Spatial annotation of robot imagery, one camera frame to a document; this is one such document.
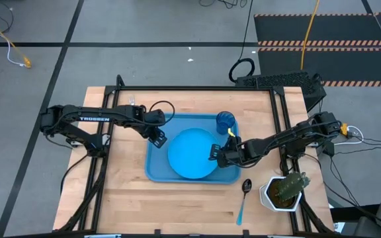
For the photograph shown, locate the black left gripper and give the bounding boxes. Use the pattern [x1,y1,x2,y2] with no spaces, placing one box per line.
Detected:
[140,122,168,149]

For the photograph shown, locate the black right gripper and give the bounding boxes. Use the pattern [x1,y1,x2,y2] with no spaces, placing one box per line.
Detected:
[209,138,244,169]

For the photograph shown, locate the blue round plate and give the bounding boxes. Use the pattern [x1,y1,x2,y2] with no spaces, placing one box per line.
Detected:
[167,128,223,180]

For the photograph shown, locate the blue plastic tray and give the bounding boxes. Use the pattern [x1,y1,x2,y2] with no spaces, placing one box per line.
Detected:
[144,112,242,185]

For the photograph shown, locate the blue faceted cup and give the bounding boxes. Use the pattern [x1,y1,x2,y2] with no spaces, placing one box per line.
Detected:
[216,110,237,136]

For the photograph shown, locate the black spoon teal handle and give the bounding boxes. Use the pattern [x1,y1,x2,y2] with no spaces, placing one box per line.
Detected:
[235,178,253,227]

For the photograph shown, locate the white hexagonal plant pot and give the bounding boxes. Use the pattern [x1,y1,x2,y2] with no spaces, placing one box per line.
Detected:
[259,176,303,213]

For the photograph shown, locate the green cactus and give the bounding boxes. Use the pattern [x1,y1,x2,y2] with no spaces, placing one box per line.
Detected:
[277,171,311,202]

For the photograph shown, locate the black perforated computer case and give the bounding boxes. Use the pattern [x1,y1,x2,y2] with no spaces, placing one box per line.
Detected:
[235,71,327,113]

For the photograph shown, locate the black power brick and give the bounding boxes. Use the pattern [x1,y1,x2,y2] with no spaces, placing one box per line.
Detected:
[322,140,336,158]

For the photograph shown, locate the black hazard striped floor mat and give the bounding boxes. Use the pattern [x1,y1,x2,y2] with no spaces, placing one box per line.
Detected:
[253,12,381,88]

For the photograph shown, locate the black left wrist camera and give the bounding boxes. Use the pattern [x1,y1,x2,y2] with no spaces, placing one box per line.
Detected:
[148,110,167,127]

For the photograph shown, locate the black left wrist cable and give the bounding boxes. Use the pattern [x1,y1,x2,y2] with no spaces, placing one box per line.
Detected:
[148,100,176,127]

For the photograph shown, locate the black aluminium table frame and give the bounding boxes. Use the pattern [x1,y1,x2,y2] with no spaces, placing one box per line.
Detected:
[53,74,335,238]

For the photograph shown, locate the black hanging cable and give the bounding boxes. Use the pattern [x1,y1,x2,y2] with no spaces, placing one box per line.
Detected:
[228,0,256,84]

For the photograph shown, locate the white power cable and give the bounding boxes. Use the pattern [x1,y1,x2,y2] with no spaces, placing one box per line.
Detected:
[334,125,365,147]

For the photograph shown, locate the yellow hanging cable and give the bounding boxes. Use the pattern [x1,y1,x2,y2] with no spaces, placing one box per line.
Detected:
[300,0,321,71]

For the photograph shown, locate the white floor cable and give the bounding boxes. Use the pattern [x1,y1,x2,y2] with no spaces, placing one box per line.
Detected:
[0,0,26,67]

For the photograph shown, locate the yellow floor cable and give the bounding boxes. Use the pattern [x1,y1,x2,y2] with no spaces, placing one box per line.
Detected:
[0,11,32,69]

